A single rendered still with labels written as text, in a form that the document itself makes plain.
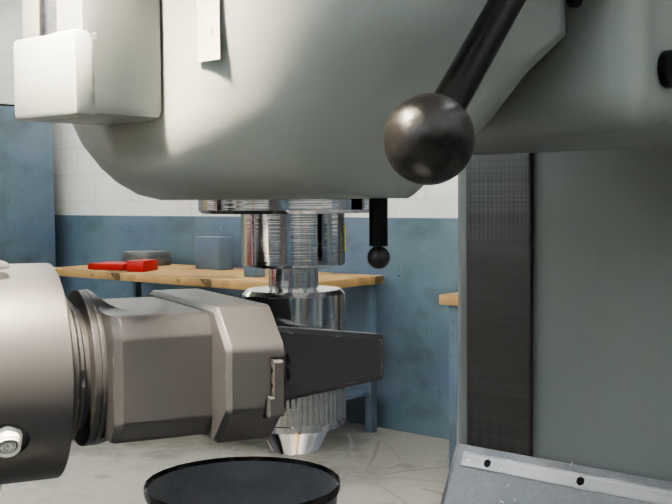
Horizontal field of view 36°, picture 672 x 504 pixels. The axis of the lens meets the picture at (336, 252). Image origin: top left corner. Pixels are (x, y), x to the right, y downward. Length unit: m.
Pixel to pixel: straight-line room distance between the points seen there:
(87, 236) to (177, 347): 7.42
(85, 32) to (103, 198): 7.30
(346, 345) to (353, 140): 0.10
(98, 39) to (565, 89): 0.23
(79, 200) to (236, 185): 7.53
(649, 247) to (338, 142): 0.43
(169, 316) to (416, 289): 5.26
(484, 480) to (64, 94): 0.57
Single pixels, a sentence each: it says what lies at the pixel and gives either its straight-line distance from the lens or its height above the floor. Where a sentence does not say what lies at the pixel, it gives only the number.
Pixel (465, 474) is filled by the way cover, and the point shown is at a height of 1.08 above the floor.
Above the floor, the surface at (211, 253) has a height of 0.98.
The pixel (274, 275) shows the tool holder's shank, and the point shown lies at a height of 1.28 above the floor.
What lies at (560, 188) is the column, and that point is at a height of 1.32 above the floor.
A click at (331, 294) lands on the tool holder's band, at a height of 1.27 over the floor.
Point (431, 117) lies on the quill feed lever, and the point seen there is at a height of 1.34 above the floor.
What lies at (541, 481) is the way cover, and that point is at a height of 1.09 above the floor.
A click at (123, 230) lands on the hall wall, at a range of 7.47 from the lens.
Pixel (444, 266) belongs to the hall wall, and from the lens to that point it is 5.53.
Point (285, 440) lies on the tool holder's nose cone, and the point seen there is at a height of 1.20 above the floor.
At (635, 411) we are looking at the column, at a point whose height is 1.15.
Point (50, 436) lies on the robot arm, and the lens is 0.40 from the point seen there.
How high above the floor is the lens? 1.31
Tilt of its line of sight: 3 degrees down
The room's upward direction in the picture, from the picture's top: straight up
